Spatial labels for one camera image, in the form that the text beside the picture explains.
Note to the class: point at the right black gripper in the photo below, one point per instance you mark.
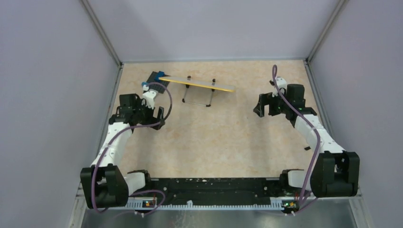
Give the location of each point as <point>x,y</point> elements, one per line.
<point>265,99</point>

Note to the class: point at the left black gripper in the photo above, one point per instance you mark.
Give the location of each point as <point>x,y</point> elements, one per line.
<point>152,120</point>

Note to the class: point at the yellow framed whiteboard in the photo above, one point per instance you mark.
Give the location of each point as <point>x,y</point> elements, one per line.
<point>199,83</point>

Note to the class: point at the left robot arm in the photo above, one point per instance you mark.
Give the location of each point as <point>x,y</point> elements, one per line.
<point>103,184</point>

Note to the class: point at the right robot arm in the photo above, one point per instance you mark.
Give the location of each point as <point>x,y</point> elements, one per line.
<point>334,171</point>

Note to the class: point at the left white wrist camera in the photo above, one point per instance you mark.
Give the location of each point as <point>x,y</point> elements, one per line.
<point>148,98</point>

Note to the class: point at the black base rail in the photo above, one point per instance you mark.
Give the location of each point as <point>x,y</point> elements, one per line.
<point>216,191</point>

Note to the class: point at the white cable duct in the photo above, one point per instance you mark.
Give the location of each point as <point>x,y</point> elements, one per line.
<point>137,204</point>

